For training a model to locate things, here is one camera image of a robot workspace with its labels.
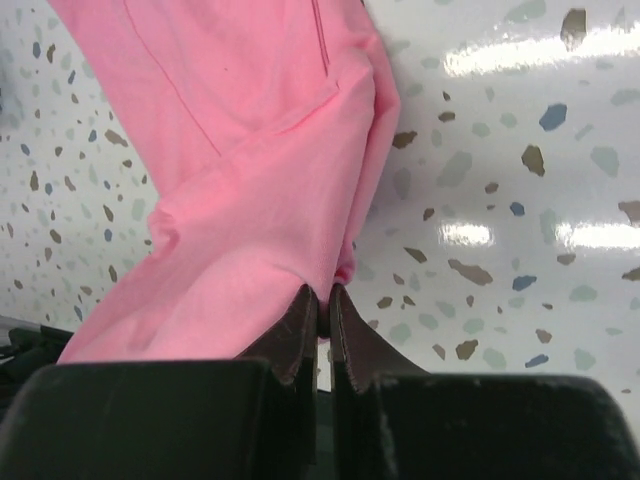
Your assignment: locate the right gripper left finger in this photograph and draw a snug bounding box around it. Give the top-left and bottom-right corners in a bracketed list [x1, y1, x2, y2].
[1, 287, 318, 479]

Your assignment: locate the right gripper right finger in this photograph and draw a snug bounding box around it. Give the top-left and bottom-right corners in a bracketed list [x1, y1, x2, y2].
[327, 285, 639, 479]

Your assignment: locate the pink t-shirt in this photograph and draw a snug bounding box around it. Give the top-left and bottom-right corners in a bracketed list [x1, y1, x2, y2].
[52, 1, 400, 363]

